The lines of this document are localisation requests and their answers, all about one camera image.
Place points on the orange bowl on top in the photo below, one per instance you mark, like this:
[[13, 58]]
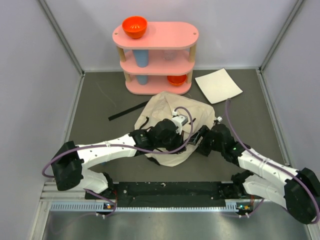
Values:
[[135, 26]]

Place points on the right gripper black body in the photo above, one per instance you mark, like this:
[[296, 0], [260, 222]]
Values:
[[206, 144]]

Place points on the clear glass cup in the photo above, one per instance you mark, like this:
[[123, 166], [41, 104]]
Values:
[[169, 55]]

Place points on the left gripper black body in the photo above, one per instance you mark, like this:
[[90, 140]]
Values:
[[173, 141]]

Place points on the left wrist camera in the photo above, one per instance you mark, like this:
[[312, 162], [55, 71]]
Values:
[[179, 120]]

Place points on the aluminium frame post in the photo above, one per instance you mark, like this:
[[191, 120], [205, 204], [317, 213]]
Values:
[[289, 20]]

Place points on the pink three-tier shelf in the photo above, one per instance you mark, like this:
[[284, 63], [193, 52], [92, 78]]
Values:
[[177, 36]]

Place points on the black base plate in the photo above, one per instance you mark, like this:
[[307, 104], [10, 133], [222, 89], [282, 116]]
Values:
[[175, 194]]

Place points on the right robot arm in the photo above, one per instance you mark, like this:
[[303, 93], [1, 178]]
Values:
[[297, 191]]

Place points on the white square plate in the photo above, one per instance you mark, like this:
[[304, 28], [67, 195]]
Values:
[[218, 86]]

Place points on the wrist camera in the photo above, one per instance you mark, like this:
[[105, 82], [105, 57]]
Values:
[[179, 120], [218, 120]]

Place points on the blue cup bottom shelf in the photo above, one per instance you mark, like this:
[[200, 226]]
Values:
[[142, 79]]

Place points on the blue cup middle shelf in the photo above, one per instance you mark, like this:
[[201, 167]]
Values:
[[141, 57]]

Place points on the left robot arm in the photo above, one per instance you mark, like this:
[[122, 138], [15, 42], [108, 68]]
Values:
[[71, 164]]

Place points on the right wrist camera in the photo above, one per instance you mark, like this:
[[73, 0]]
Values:
[[218, 120]]

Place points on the beige canvas backpack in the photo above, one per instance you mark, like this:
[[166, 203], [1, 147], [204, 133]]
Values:
[[161, 106]]

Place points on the blue cup shelf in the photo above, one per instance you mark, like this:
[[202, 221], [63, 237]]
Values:
[[142, 79], [141, 57]]

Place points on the orange bowl bottom shelf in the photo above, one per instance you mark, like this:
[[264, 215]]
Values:
[[176, 80]]

